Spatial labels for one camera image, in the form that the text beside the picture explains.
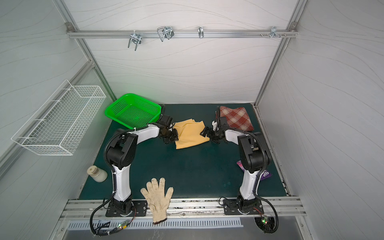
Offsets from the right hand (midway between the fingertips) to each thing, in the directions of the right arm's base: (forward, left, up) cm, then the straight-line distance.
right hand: (207, 132), depth 99 cm
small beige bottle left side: (-33, +58, +4) cm, 67 cm away
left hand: (-3, +18, -2) cm, 18 cm away
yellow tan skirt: (0, +13, -1) cm, 13 cm away
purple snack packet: (-19, -20, -2) cm, 28 cm away
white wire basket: (-18, +70, +29) cm, 78 cm away
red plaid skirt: (+15, -21, -1) cm, 26 cm away
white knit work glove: (-41, +25, -3) cm, 48 cm away
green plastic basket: (+18, +58, -1) cm, 61 cm away
